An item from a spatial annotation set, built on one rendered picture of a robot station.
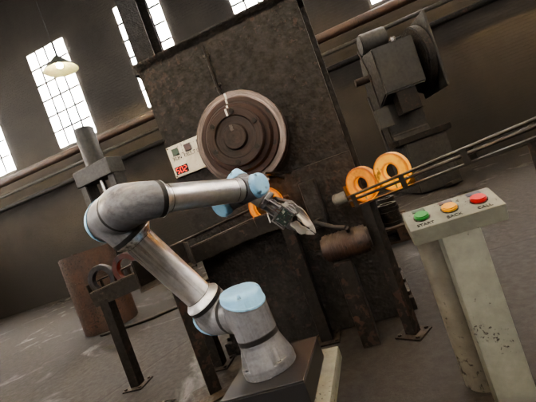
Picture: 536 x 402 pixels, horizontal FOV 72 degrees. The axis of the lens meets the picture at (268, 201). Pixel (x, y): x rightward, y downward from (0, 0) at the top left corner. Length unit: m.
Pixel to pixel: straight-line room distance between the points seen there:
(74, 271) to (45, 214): 6.81
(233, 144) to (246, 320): 1.00
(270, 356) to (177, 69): 1.65
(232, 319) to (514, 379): 0.77
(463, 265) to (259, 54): 1.45
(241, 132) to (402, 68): 4.49
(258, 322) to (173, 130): 1.43
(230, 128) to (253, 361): 1.11
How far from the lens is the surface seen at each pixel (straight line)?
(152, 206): 0.92
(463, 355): 1.39
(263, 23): 2.12
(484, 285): 1.15
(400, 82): 5.99
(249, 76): 2.06
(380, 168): 1.59
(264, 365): 1.03
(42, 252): 11.42
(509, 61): 8.56
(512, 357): 1.24
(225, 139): 1.80
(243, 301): 0.99
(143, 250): 1.04
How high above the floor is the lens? 0.81
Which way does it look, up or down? 1 degrees down
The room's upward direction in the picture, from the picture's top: 20 degrees counter-clockwise
